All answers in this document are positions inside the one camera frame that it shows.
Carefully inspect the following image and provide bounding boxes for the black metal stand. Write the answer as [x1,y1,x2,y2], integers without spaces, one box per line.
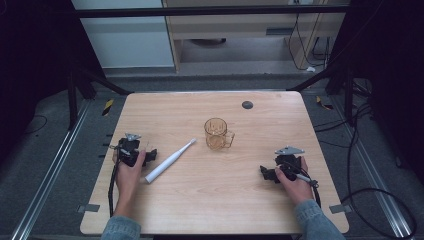
[287,61,357,128]
[65,61,134,132]

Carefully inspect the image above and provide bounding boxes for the person's right hand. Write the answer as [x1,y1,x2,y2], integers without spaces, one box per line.
[274,155,315,206]

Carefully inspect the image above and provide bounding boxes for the light wooden desk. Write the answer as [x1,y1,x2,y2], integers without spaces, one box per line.
[161,0,348,74]

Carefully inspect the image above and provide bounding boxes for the thin black floor cable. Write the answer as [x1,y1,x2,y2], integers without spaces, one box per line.
[22,114,49,136]

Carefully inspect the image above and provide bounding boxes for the black curtain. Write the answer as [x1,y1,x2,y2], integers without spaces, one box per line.
[328,0,424,188]
[0,0,107,168]

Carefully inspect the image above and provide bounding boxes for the yellow black tape strip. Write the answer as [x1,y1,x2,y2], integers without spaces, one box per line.
[315,95,334,111]
[101,98,115,117]

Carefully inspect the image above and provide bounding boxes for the amber transparent cup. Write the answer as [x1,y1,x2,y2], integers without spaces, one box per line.
[203,117,236,151]

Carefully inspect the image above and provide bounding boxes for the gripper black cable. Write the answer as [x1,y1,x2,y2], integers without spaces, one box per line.
[289,161,323,210]
[107,144,122,218]

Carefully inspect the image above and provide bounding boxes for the grey metal table bracket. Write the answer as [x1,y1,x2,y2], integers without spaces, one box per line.
[76,203,101,214]
[328,203,353,215]

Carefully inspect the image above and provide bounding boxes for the white electric toothbrush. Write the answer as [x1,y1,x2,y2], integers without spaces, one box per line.
[144,137,198,185]

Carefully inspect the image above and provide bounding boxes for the black horizontal frame bar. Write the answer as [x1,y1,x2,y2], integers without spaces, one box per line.
[73,4,350,19]

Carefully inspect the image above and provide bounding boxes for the white cabinet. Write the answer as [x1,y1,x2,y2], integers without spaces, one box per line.
[70,0,176,70]

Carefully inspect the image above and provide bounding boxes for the person's left hand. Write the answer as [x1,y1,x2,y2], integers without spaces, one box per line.
[113,149,148,203]

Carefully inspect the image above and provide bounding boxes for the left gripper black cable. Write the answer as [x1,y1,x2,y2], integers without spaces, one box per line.
[107,144,122,218]

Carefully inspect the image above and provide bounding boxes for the black looped floor cable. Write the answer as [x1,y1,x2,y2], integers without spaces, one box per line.
[313,99,418,240]

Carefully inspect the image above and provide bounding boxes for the aluminium floor rail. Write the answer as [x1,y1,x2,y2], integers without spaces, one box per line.
[331,95,415,240]
[9,99,92,240]

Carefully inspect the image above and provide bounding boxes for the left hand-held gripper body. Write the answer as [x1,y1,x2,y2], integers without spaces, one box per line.
[116,132,148,168]

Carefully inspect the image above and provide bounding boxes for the black hanging desk cables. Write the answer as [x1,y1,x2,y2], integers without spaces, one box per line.
[287,12,333,72]

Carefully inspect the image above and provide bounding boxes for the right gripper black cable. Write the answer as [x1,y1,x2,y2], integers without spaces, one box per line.
[289,161,323,210]

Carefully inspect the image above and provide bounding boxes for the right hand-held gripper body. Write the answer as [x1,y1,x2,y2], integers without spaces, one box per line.
[273,145,306,183]

